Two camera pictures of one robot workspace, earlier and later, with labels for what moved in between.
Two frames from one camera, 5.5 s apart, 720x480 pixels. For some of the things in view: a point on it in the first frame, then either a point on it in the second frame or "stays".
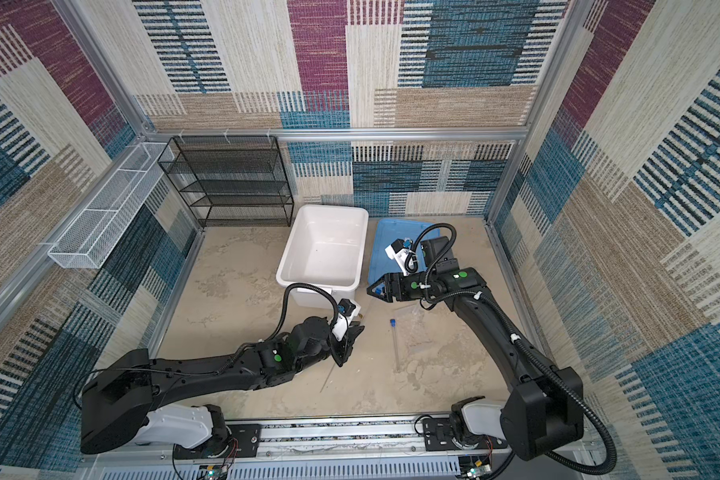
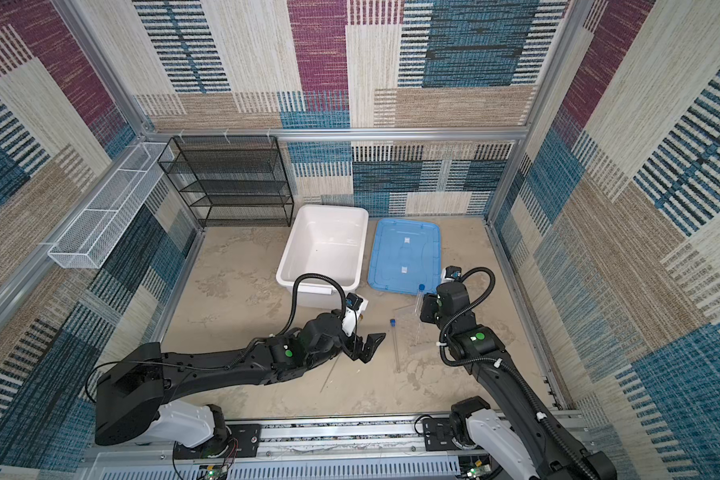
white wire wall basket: [92, 235] stays
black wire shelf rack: [231, 180] stays
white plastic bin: [325, 248] stays
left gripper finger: [353, 332] -> [372, 342]
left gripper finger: [342, 354] -> [363, 350]
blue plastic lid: [389, 230] stays
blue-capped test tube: [395, 345] stays
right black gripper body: [409, 287] -> [430, 309]
